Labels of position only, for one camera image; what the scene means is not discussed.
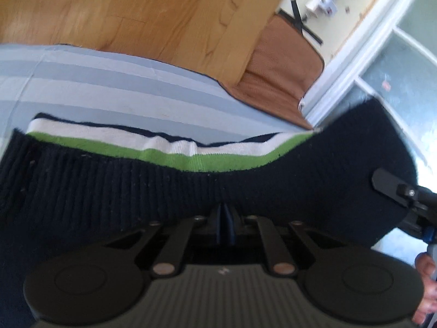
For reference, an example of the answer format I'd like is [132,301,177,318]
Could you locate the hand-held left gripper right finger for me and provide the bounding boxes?
[223,203,346,277]

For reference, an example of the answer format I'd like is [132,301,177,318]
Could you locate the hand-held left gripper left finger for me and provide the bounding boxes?
[102,203,225,277]

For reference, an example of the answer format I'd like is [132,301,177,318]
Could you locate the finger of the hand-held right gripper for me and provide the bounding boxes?
[371,168,421,210]

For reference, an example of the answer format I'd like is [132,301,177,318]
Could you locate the navy and green knit sweater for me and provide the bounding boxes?
[0,97,420,328]

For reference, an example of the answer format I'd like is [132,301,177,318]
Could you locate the person's right hand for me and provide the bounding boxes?
[412,252,437,326]

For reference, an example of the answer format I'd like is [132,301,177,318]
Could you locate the white framed window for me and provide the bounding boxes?
[300,0,437,195]

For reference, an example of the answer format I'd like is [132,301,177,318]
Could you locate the brown mesh mat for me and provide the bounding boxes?
[225,15,326,131]

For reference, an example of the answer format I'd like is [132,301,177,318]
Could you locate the blue striped bed sheet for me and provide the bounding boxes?
[0,44,427,267]

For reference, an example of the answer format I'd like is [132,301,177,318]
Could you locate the wooden headboard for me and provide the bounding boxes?
[0,0,302,88]

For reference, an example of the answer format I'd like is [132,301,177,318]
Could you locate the black crossed straps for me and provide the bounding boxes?
[277,0,324,46]

